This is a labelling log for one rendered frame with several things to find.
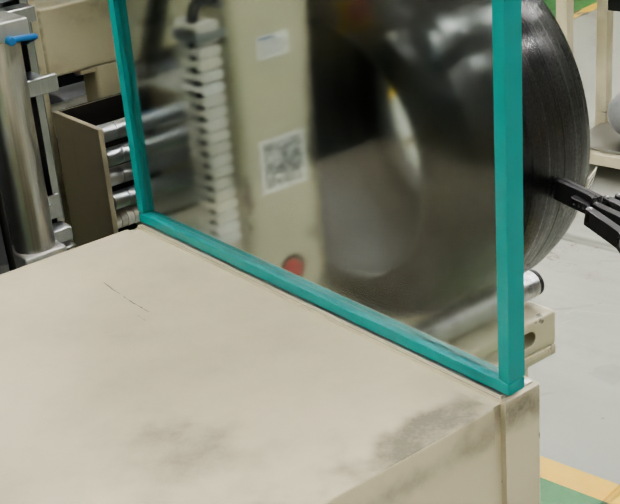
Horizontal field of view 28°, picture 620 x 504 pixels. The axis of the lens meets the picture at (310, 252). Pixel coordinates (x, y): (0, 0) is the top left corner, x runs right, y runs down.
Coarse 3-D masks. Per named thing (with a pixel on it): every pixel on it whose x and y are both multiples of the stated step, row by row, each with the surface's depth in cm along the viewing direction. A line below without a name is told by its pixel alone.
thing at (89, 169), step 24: (120, 96) 211; (72, 120) 200; (96, 120) 210; (120, 120) 199; (72, 144) 203; (96, 144) 196; (120, 144) 200; (72, 168) 205; (96, 168) 199; (120, 168) 201; (72, 192) 208; (96, 192) 201; (120, 192) 201; (72, 216) 211; (96, 216) 204; (120, 216) 203
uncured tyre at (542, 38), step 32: (544, 32) 173; (544, 64) 172; (576, 64) 176; (544, 96) 171; (576, 96) 175; (544, 128) 171; (576, 128) 175; (544, 160) 172; (576, 160) 177; (544, 192) 174; (544, 224) 179; (544, 256) 189
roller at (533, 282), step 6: (534, 270) 200; (528, 276) 198; (534, 276) 199; (540, 276) 199; (528, 282) 198; (534, 282) 198; (540, 282) 199; (528, 288) 197; (534, 288) 198; (540, 288) 199; (528, 294) 197; (534, 294) 199; (528, 300) 199
